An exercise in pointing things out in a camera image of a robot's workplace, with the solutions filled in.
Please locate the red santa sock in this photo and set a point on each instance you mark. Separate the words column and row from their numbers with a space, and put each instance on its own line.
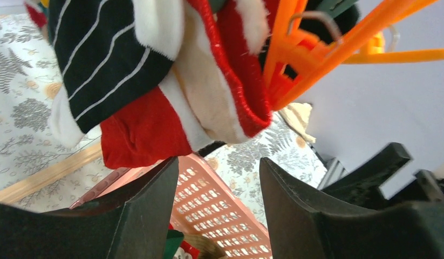
column 214, row 91

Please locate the dark green knit sock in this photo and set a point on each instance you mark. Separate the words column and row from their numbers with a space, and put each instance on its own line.
column 173, row 241

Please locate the wooden clothes rack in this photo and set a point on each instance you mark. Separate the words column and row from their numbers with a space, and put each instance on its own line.
column 49, row 175

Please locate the pink plastic laundry basket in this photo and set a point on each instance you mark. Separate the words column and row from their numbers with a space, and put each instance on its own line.
column 204, row 205

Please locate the beige cloth pile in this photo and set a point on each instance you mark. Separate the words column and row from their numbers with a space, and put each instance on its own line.
column 296, row 116

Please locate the red snowflake sock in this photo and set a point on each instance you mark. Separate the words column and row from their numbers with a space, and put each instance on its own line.
column 185, row 249

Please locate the yellow orange clothes peg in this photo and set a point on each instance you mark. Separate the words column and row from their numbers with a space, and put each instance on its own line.
column 375, row 52

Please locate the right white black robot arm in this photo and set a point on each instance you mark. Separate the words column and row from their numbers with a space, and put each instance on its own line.
column 361, row 187

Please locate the black white striped sock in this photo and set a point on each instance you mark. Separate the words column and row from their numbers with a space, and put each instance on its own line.
column 109, row 53

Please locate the tan brown sock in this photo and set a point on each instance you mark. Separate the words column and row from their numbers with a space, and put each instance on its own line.
column 208, row 249

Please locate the teal clothes peg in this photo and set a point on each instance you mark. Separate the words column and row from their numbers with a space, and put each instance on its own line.
column 335, row 7

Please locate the floral patterned floor mat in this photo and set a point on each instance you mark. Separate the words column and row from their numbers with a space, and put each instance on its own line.
column 29, row 78

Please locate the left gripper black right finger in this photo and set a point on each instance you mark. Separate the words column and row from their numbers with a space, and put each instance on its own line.
column 304, row 222

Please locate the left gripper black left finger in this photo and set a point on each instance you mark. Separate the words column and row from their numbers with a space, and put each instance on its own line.
column 129, row 222

